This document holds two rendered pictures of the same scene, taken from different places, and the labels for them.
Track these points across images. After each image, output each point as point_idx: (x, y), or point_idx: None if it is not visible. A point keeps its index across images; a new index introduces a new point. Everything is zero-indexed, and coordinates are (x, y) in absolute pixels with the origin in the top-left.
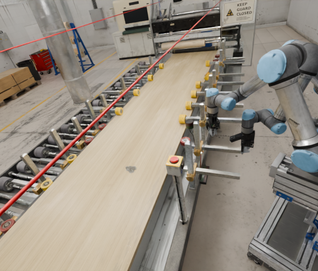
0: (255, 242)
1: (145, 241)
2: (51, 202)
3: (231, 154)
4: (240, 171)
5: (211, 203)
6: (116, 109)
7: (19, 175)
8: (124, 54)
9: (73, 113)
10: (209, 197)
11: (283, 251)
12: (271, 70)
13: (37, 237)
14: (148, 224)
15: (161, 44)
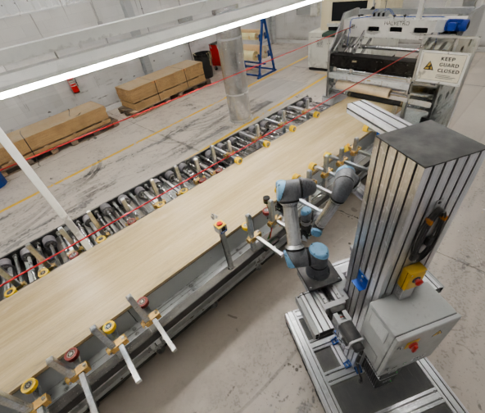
0: (291, 314)
1: (201, 268)
2: (157, 218)
3: (345, 239)
4: (340, 260)
5: (291, 274)
6: (235, 159)
7: (150, 189)
8: (317, 62)
9: (224, 133)
10: (292, 268)
11: (307, 331)
12: (277, 193)
13: (142, 235)
14: (207, 258)
15: (336, 82)
